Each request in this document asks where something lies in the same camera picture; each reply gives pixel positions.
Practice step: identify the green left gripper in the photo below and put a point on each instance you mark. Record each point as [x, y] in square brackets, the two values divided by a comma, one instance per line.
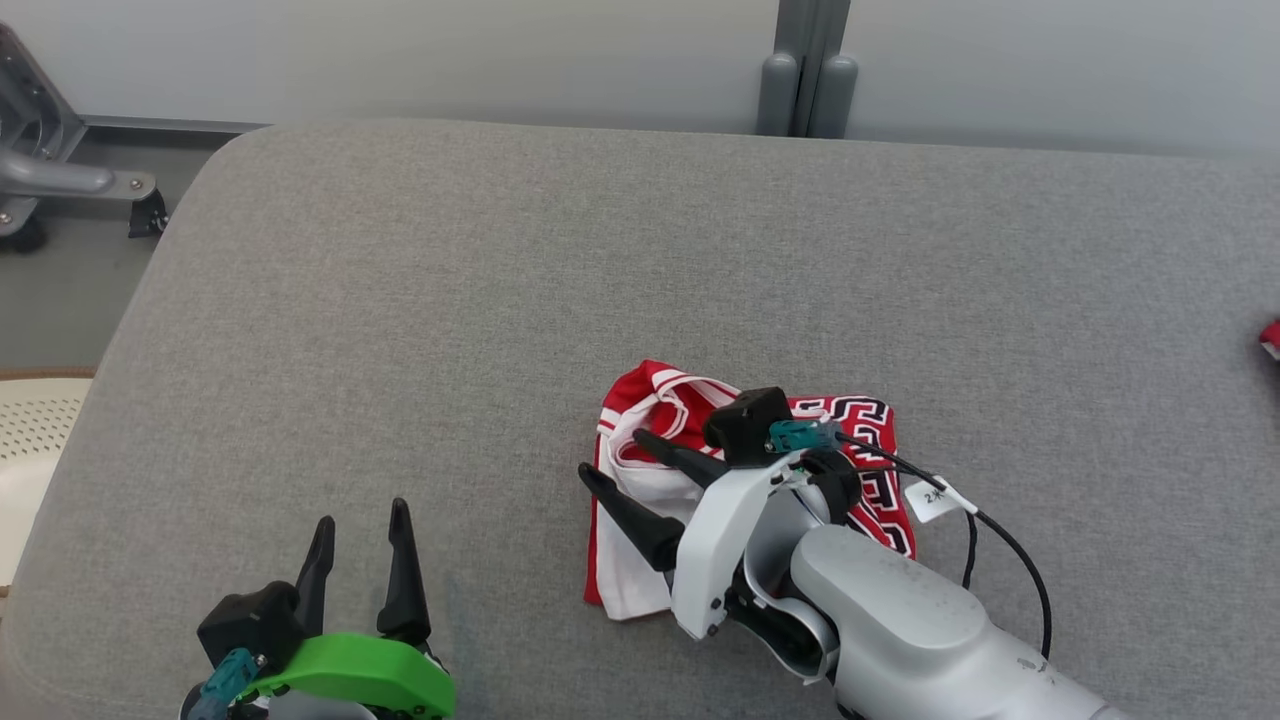
[370, 670]

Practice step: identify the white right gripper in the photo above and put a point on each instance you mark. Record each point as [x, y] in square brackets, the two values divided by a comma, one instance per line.
[715, 550]

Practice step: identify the red jersey with white sleeves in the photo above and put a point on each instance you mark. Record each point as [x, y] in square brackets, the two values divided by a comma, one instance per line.
[640, 590]

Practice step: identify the red shorts with white stripe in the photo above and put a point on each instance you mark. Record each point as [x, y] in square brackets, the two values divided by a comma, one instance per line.
[1272, 338]

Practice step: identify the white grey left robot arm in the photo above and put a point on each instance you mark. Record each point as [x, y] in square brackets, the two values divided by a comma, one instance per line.
[320, 710]

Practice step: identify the white paper label tag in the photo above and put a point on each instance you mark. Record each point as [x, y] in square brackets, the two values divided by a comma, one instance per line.
[930, 498]

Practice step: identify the cream perforated laundry basket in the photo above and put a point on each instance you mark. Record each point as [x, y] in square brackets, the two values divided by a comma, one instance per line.
[40, 430]

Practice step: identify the grey metal stand with caster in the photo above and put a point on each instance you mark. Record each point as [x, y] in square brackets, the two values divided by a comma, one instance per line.
[60, 180]

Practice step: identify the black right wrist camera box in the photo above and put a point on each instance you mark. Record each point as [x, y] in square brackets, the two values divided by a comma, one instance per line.
[745, 425]

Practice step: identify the grey metal upright post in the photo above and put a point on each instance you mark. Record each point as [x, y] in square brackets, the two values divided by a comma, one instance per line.
[808, 60]

